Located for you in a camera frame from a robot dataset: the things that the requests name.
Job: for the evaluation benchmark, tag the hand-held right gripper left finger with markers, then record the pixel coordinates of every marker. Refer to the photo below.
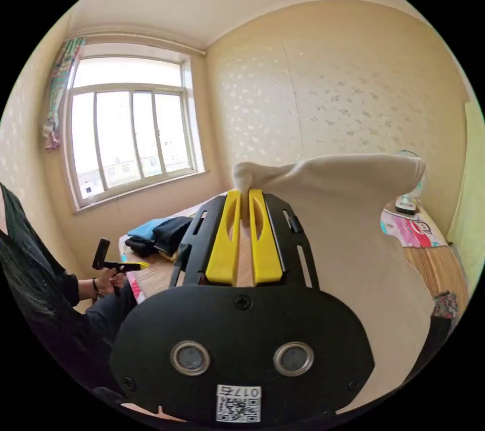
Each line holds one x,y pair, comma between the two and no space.
224,249

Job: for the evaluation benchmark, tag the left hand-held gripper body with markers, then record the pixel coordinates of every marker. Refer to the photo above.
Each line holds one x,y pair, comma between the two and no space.
115,267

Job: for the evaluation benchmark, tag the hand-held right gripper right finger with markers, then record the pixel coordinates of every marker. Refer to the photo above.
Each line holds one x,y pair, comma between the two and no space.
267,253

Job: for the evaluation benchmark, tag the white long sleeve shirt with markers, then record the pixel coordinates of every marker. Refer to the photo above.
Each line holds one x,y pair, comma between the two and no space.
341,249

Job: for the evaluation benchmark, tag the person's left forearm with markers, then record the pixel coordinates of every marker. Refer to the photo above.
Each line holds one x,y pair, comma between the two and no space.
88,289

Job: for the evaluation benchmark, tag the person's left hand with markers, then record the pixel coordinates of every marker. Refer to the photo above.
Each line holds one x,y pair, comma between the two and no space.
108,285

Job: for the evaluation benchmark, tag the pile of clothes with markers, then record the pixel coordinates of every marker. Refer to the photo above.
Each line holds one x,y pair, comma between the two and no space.
159,236

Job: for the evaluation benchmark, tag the person's body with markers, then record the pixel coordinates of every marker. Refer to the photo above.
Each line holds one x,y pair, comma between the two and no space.
34,287

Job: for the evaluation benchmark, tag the window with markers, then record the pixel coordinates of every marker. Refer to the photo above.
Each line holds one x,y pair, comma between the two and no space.
132,131

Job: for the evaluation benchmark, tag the white and teal fan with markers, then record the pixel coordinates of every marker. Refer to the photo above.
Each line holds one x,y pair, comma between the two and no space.
411,201

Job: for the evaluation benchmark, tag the bed with woven mat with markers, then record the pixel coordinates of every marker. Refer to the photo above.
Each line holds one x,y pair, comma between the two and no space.
435,268

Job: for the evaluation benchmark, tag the patterned curtain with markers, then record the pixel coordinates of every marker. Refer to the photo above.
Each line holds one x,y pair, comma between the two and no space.
60,90

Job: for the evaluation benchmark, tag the black garment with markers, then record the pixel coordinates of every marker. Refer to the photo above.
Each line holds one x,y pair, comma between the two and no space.
435,344

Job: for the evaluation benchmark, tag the light green cloth cover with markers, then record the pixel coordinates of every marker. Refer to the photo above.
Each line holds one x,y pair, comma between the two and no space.
471,192

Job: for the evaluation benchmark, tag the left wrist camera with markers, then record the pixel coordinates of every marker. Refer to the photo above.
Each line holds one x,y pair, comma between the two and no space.
101,253

